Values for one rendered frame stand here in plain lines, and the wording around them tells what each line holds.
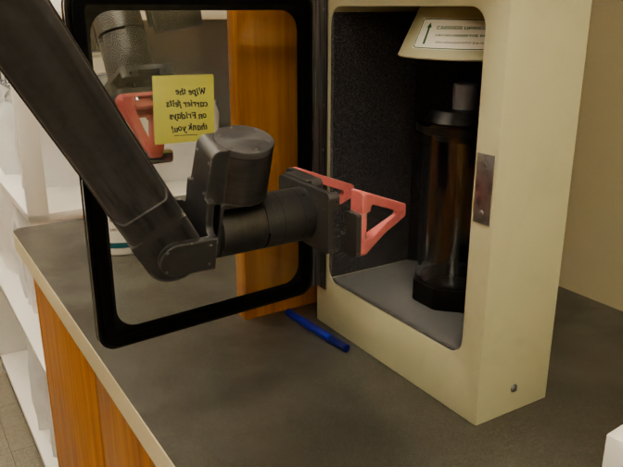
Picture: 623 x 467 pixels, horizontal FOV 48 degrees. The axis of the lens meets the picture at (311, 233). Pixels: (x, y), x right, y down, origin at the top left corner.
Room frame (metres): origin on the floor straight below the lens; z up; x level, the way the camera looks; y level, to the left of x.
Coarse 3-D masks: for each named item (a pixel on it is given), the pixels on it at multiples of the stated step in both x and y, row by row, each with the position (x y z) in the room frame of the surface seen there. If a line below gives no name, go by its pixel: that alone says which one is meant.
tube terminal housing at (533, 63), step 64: (384, 0) 0.80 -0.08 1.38; (448, 0) 0.71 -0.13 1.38; (512, 0) 0.65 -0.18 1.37; (576, 0) 0.69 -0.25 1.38; (512, 64) 0.65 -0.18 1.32; (576, 64) 0.70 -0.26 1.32; (512, 128) 0.65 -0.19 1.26; (576, 128) 0.70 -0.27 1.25; (512, 192) 0.66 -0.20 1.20; (512, 256) 0.66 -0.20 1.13; (320, 320) 0.91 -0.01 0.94; (384, 320) 0.78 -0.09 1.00; (512, 320) 0.67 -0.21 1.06; (448, 384) 0.68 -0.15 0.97; (512, 384) 0.67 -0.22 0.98
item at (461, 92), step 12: (456, 84) 0.81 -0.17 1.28; (468, 84) 0.81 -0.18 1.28; (456, 96) 0.81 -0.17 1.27; (468, 96) 0.81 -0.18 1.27; (432, 108) 0.82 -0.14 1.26; (444, 108) 0.82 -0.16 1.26; (456, 108) 0.81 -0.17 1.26; (468, 108) 0.81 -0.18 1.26; (432, 120) 0.80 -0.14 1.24; (444, 120) 0.79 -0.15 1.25; (456, 120) 0.78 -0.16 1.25; (468, 120) 0.78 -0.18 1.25
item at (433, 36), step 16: (416, 16) 0.81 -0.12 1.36; (432, 16) 0.78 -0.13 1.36; (448, 16) 0.76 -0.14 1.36; (464, 16) 0.75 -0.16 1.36; (480, 16) 0.75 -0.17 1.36; (416, 32) 0.79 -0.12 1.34; (432, 32) 0.77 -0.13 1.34; (448, 32) 0.75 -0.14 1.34; (464, 32) 0.75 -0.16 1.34; (480, 32) 0.74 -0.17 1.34; (400, 48) 0.82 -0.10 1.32; (416, 48) 0.78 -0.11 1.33; (432, 48) 0.76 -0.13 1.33; (448, 48) 0.75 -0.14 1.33; (464, 48) 0.74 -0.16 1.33; (480, 48) 0.73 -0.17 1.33
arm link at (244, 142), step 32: (224, 128) 0.66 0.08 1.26; (256, 128) 0.67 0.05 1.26; (224, 160) 0.62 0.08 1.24; (256, 160) 0.62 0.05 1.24; (192, 192) 0.64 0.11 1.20; (224, 192) 0.63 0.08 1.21; (256, 192) 0.63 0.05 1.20; (192, 224) 0.65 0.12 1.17; (160, 256) 0.59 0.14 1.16; (192, 256) 0.60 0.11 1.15
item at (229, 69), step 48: (96, 48) 0.73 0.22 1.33; (144, 48) 0.77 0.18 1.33; (192, 48) 0.80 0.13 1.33; (240, 48) 0.84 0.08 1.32; (288, 48) 0.88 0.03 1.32; (144, 96) 0.76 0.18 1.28; (192, 96) 0.80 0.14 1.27; (240, 96) 0.83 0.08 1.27; (288, 96) 0.88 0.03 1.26; (144, 144) 0.76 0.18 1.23; (192, 144) 0.80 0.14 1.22; (288, 144) 0.88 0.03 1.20; (144, 288) 0.75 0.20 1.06; (192, 288) 0.79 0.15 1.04; (240, 288) 0.83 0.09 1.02; (96, 336) 0.72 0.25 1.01
